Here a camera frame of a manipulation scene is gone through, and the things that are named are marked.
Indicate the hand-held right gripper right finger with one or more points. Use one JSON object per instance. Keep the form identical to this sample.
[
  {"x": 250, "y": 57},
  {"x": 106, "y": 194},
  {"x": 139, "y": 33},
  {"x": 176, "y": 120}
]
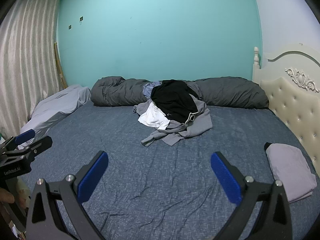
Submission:
[{"x": 226, "y": 177}]

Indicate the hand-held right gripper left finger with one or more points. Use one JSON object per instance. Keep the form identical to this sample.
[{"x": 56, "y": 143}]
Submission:
[{"x": 92, "y": 177}]

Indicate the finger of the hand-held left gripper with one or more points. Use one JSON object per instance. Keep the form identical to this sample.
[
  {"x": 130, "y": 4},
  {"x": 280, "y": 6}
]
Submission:
[
  {"x": 25, "y": 135},
  {"x": 40, "y": 146}
]

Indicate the person's left hand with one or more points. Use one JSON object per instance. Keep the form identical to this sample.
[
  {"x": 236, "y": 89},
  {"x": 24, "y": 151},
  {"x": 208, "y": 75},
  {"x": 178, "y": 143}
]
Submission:
[{"x": 6, "y": 195}]

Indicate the light lilac blanket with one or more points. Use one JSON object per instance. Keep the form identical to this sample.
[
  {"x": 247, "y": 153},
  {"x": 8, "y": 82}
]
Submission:
[{"x": 55, "y": 107}]

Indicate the grey sweatshirt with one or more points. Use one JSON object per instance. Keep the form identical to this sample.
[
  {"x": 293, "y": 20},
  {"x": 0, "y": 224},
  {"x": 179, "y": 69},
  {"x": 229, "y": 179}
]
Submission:
[{"x": 197, "y": 127}]

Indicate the bed with blue sheet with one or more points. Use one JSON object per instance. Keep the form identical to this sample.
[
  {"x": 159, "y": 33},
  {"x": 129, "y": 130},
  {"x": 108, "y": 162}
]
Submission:
[{"x": 150, "y": 192}]

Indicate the folded lilac garment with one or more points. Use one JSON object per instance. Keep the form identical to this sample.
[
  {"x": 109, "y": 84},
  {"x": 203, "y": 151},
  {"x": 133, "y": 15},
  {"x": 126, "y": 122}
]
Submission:
[{"x": 290, "y": 170}]

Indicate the striped beige curtain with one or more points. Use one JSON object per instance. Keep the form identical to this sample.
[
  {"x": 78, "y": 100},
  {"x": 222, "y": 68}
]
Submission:
[{"x": 25, "y": 67}]

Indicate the white t-shirt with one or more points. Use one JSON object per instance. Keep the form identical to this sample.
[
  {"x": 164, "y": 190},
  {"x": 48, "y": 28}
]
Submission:
[{"x": 152, "y": 118}]

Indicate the dark grey duvet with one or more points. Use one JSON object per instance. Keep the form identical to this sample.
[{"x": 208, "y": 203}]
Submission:
[{"x": 112, "y": 92}]

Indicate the cream tufted headboard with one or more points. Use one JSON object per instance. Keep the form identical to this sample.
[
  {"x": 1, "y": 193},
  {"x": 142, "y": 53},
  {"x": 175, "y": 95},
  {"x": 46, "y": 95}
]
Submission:
[{"x": 287, "y": 100}]

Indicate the blue lilac garment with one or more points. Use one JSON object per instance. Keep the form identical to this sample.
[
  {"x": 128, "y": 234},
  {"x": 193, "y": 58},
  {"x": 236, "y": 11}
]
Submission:
[{"x": 149, "y": 88}]

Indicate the wooden frame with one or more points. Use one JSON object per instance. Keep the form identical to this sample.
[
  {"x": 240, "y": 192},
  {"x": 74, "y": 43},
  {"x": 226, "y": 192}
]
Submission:
[{"x": 61, "y": 72}]

